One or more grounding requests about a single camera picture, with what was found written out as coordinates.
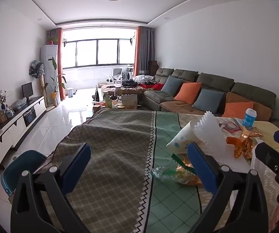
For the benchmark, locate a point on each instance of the teal trash bin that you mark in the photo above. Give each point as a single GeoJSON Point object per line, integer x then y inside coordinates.
{"type": "Point", "coordinates": [20, 165]}

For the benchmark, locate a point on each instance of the orange cushion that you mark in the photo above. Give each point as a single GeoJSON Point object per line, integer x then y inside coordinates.
{"type": "Point", "coordinates": [187, 92]}
{"type": "Point", "coordinates": [236, 110]}

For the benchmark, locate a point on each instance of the white paper with blue dots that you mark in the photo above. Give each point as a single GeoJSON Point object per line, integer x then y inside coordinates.
{"type": "Point", "coordinates": [183, 138]}

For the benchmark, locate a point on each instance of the white TV cabinet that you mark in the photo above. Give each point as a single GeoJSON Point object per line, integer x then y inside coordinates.
{"type": "Point", "coordinates": [15, 128]}

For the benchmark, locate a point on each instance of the white standing air conditioner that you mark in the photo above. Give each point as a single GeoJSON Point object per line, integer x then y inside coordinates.
{"type": "Point", "coordinates": [47, 65]}

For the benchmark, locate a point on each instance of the blue grey cushion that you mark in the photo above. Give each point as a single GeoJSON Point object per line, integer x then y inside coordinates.
{"type": "Point", "coordinates": [208, 100]}
{"type": "Point", "coordinates": [171, 85]}

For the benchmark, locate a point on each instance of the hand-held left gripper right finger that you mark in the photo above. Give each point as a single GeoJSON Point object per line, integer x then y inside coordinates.
{"type": "Point", "coordinates": [202, 167]}

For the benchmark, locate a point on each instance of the clear plastic bag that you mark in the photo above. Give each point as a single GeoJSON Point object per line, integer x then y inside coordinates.
{"type": "Point", "coordinates": [19, 103]}

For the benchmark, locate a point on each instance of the small potted plant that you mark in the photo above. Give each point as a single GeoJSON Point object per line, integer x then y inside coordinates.
{"type": "Point", "coordinates": [51, 40]}

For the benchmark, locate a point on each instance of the brown cardboard boxes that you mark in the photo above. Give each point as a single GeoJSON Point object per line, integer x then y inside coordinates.
{"type": "Point", "coordinates": [153, 66]}

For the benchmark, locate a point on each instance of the covered standing fan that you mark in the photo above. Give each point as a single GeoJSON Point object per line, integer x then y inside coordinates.
{"type": "Point", "coordinates": [36, 69]}

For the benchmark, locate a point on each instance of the red cloth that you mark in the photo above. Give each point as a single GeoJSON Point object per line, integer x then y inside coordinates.
{"type": "Point", "coordinates": [158, 87]}

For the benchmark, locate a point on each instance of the clear plastic wrapper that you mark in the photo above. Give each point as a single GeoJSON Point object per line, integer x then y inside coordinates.
{"type": "Point", "coordinates": [163, 173]}

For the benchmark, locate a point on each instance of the small plant in blue vase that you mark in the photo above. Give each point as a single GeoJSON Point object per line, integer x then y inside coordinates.
{"type": "Point", "coordinates": [1, 99]}

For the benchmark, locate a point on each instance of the patterned blanket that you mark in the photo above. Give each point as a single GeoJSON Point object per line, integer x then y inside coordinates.
{"type": "Point", "coordinates": [120, 150]}

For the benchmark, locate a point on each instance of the tall leafy potted plant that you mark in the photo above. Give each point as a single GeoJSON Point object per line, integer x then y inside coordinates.
{"type": "Point", "coordinates": [54, 87]}

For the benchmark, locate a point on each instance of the orange and grey curtain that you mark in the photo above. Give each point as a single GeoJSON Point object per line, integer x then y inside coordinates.
{"type": "Point", "coordinates": [140, 51]}
{"type": "Point", "coordinates": [60, 60]}

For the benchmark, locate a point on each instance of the blue and white paper cup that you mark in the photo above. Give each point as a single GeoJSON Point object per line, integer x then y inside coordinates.
{"type": "Point", "coordinates": [249, 119]}

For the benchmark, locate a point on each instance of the green zigzag ribbon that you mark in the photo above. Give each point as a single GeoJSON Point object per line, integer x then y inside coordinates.
{"type": "Point", "coordinates": [181, 163]}

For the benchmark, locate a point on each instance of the white office chair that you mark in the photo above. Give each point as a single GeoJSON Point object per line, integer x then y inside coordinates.
{"type": "Point", "coordinates": [116, 74]}

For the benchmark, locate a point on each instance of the wooden picture frame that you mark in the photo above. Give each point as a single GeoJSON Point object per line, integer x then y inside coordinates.
{"type": "Point", "coordinates": [2, 117]}

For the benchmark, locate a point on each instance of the red snack packet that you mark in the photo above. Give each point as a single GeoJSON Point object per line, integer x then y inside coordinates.
{"type": "Point", "coordinates": [230, 127]}

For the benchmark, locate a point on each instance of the white pleated plastic wrapper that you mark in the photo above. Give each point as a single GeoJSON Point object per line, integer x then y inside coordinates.
{"type": "Point", "coordinates": [209, 133]}

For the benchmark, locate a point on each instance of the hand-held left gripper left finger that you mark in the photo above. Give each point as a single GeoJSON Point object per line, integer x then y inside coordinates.
{"type": "Point", "coordinates": [77, 165]}

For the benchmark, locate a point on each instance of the cluttered coffee table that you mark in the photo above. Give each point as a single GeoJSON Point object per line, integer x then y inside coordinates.
{"type": "Point", "coordinates": [120, 94]}

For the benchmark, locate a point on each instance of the beige sofa with cushions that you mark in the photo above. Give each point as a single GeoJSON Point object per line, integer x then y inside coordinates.
{"type": "Point", "coordinates": [251, 92]}

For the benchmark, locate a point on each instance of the large window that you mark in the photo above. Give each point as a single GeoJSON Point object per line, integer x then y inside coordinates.
{"type": "Point", "coordinates": [97, 52]}

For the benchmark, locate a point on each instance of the black monitor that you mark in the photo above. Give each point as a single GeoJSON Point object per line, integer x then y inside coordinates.
{"type": "Point", "coordinates": [27, 89]}

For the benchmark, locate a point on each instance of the gold foil wrapper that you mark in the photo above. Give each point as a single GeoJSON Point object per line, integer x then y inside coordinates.
{"type": "Point", "coordinates": [241, 145]}

